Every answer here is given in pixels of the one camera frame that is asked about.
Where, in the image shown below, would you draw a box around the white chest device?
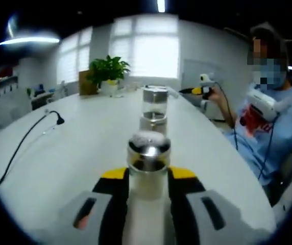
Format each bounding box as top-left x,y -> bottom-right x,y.
246,88 -> 292,121

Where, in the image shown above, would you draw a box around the large window with blinds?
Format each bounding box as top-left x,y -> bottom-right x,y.
109,16 -> 180,79

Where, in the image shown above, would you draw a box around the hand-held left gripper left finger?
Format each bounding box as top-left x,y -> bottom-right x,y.
51,167 -> 131,245

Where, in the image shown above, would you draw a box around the grey partition panel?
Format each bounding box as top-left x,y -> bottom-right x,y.
182,58 -> 239,90

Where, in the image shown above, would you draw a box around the person's head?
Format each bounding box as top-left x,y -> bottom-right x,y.
248,21 -> 292,90

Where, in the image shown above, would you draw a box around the tall seasoning bottle white contents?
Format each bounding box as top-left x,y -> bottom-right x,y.
121,130 -> 174,245

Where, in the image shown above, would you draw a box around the narrow window with blinds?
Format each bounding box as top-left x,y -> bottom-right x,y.
57,26 -> 93,84

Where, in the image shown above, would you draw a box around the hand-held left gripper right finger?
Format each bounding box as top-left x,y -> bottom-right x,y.
167,166 -> 277,245

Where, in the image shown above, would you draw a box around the brown cardboard carton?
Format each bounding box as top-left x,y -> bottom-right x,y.
78,69 -> 99,96

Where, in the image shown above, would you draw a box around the black cable with cone end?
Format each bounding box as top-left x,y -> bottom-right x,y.
0,110 -> 66,188

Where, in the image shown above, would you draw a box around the tall seasoning bottle brown contents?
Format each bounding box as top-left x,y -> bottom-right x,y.
138,86 -> 169,137

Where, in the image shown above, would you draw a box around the green plant in white pot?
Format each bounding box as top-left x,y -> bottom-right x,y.
88,54 -> 131,97

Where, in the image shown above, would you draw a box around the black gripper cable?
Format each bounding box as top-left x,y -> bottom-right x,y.
212,80 -> 240,152

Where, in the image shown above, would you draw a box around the person's right hand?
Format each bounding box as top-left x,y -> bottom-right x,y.
207,87 -> 225,103

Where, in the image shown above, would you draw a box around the blue cable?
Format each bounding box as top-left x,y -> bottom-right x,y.
257,119 -> 276,181

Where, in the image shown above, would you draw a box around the person in blue shirt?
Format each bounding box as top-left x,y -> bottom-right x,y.
224,86 -> 292,187

